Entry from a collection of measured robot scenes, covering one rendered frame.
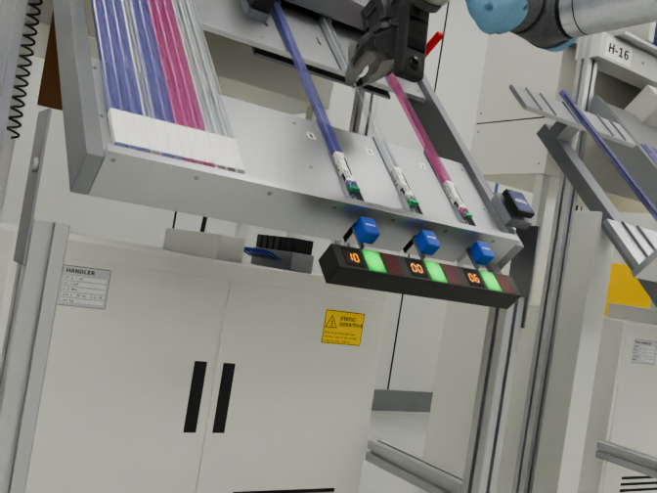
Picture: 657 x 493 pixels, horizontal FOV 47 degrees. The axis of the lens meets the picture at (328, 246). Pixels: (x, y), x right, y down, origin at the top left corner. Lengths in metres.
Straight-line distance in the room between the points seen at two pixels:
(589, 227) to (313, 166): 0.64
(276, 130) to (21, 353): 0.46
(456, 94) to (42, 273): 3.13
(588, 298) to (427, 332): 2.31
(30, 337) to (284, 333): 0.57
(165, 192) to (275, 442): 0.62
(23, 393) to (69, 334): 0.32
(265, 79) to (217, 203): 0.78
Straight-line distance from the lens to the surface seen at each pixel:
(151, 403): 1.26
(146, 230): 2.97
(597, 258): 1.51
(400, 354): 3.67
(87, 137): 0.88
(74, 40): 1.03
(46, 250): 0.88
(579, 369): 1.51
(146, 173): 0.89
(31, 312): 0.87
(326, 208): 0.99
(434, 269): 1.07
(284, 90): 1.71
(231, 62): 1.66
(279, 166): 1.02
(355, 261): 0.97
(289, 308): 1.34
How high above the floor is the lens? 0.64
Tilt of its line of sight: 1 degrees up
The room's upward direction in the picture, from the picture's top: 9 degrees clockwise
